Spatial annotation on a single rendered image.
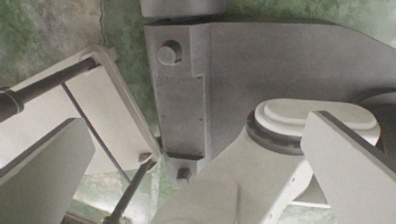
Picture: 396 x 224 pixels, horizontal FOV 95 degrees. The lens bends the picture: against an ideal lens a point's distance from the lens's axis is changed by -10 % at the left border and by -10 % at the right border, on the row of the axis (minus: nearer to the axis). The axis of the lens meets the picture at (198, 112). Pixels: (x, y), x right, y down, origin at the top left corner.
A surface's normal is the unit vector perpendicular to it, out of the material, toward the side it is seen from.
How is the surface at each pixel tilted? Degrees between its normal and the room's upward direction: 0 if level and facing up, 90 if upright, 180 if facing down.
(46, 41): 0
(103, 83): 0
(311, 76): 0
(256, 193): 90
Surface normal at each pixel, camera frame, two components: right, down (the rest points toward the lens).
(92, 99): -0.21, 0.50
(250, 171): -0.04, -0.87
